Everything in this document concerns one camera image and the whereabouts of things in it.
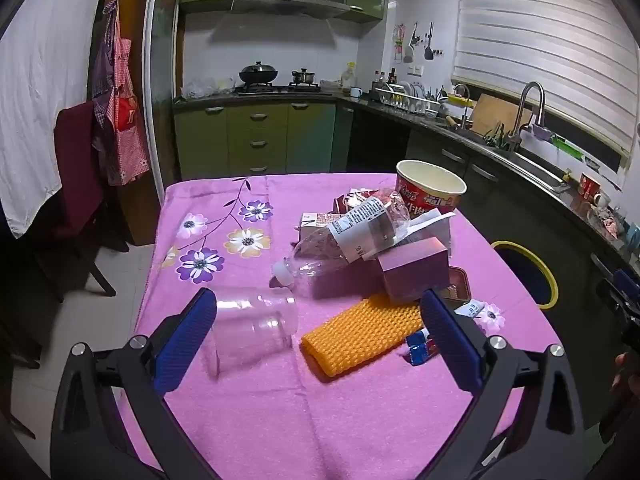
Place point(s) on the glass sliding door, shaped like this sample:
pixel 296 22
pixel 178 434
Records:
pixel 165 85

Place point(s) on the dark stone countertop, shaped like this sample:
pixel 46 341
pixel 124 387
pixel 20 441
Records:
pixel 200 101

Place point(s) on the red instant noodle bowl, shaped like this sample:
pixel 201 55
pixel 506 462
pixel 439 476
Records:
pixel 430 200

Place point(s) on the white window blind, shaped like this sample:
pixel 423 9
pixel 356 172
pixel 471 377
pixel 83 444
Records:
pixel 540 35

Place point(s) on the wooden cutting board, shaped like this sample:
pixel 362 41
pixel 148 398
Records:
pixel 495 112

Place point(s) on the purple faucet hanger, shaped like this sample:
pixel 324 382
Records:
pixel 541 132

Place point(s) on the tall steel faucet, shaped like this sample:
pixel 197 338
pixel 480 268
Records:
pixel 520 110

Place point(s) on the hanging kitchen brush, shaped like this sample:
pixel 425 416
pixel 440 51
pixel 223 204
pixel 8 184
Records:
pixel 412 45

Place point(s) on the yellow rimmed trash bin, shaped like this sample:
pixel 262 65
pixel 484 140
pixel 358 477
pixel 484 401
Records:
pixel 525 272

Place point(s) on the clear plastic bags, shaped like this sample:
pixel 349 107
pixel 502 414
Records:
pixel 205 87

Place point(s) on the orange foam net sleeve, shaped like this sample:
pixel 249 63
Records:
pixel 360 332

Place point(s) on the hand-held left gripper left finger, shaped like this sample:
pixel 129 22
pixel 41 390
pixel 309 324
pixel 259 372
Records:
pixel 185 345

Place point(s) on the green leafy vegetables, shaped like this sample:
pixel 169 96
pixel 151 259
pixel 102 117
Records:
pixel 497 137

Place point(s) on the white dish rack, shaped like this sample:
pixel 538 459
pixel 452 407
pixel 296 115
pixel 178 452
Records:
pixel 405 97

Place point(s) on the pink hanging utensil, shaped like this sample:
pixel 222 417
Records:
pixel 398 40

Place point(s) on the pink floral tablecloth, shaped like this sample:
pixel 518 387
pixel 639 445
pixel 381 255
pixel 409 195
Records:
pixel 280 410

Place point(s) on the black gas stove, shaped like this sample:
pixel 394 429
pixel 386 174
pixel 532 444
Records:
pixel 280 89

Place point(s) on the white wall socket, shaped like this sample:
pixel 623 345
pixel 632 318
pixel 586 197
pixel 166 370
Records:
pixel 415 70

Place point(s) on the purple checked apron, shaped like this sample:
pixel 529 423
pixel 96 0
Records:
pixel 102 75

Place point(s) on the pink plastic package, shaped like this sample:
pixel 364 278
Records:
pixel 610 222

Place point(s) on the maroon chair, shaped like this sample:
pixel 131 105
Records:
pixel 75 160

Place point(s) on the red mug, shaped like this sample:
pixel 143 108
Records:
pixel 589 187

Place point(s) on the white enamel mug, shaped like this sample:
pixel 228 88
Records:
pixel 355 92

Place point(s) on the dark green base cabinets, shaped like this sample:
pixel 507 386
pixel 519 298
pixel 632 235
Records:
pixel 500 200

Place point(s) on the green base cabinet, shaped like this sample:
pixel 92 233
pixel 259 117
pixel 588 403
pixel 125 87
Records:
pixel 310 135

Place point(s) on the yellow cooking oil bottle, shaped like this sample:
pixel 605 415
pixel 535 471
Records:
pixel 348 79

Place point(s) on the green plastic item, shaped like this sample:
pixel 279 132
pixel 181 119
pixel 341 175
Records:
pixel 567 147

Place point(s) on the white brown drink carton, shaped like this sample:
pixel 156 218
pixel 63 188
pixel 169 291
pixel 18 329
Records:
pixel 312 222

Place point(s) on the steel kitchen sink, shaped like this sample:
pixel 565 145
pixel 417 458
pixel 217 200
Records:
pixel 530 167

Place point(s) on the red checked apron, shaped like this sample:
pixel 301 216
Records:
pixel 127 120

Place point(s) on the clear plastic cup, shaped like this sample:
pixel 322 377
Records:
pixel 255 330

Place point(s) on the purple cardboard box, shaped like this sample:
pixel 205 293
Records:
pixel 412 267

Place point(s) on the brown plastic tray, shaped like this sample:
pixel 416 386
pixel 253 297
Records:
pixel 457 280

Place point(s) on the red snack wrapper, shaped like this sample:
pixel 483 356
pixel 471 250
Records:
pixel 347 202

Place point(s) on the dark sauce bottle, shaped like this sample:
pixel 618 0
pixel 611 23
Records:
pixel 391 77

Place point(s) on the yellow sponge holder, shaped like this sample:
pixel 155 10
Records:
pixel 460 100

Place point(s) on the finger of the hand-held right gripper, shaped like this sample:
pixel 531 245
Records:
pixel 625 305

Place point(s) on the crushed clear plastic bottle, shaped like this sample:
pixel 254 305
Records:
pixel 360 225

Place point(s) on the blue red small wrapper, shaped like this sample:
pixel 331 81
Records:
pixel 420 350

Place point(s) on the black wok with lid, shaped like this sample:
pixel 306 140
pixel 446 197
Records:
pixel 258 75

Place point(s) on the steel cooking pot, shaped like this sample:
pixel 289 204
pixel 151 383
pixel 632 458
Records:
pixel 303 77

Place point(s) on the person's right hand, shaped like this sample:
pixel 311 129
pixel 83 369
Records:
pixel 621 372

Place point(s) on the black hanging spatula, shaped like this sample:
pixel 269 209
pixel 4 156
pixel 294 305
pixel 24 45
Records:
pixel 428 50

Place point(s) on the light blue cup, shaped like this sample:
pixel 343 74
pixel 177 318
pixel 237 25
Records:
pixel 632 236

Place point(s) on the small white cup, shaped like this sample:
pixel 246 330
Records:
pixel 601 201

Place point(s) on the white hanging cloth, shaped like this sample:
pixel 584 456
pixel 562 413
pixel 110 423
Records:
pixel 40 85

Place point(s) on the small steel faucet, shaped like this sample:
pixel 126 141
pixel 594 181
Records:
pixel 466 105

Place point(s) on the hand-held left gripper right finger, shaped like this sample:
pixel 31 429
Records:
pixel 450 340

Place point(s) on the wooden rolling pin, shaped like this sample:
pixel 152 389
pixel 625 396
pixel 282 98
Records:
pixel 451 121

